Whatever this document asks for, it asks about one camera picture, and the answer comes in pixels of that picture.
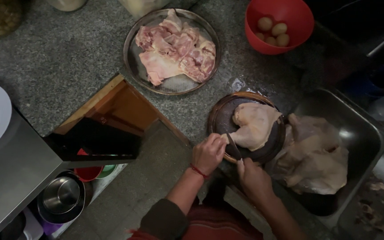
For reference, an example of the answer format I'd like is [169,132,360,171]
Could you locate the person's left hand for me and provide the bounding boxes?
[191,133,228,176]

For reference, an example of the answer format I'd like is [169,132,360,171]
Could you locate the heap of chicken scraps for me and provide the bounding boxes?
[355,180,384,234]

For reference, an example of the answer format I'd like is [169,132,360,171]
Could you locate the raw chicken piece with skin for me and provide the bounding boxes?
[277,145,350,195]
[284,113,342,159]

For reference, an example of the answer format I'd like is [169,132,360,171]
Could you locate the steel cooking pot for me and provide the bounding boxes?
[37,171,86,224]

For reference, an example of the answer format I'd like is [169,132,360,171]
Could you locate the green bowl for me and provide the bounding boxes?
[96,164,118,179]

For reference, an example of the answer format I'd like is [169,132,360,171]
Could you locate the red thread bracelet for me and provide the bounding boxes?
[189,163,210,179]

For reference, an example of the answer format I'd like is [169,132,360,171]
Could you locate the small red bowl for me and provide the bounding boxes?
[74,148,104,182]

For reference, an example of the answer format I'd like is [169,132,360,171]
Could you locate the pale round container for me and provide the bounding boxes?
[47,0,88,12]

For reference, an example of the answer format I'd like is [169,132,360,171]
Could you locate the round steel plate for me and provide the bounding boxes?
[123,8,221,96]

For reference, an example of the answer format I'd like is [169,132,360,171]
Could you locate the rectangular steel tray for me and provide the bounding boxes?
[265,88,384,217]

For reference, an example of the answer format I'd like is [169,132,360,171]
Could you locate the large red plastic bowl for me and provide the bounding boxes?
[244,0,315,56]

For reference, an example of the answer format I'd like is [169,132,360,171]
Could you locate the steel work table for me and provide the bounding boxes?
[0,72,139,240]

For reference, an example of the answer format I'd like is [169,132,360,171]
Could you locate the person's red clothing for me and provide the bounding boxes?
[128,199,264,240]

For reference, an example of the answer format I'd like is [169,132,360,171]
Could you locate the purple plastic item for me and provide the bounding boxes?
[41,218,63,236]

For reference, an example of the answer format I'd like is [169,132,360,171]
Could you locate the white plastic container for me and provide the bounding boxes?
[19,207,44,240]

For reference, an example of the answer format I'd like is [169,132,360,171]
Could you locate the person's right hand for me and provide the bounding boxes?
[237,157,275,202]

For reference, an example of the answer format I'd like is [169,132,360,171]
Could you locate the round wooden cutting board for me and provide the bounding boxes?
[208,92,286,165]

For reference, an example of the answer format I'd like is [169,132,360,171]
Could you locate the raw chicken leg with skin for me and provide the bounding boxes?
[221,102,282,152]

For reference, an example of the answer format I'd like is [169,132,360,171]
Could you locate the raw skinless chicken piece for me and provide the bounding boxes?
[139,50,183,86]
[135,25,192,61]
[179,39,217,83]
[159,8,200,37]

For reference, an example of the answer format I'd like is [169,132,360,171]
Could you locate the steel kitchen knife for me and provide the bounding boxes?
[226,133,244,164]

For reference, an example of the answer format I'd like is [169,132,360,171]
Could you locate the clear plastic container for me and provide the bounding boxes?
[118,0,172,20]

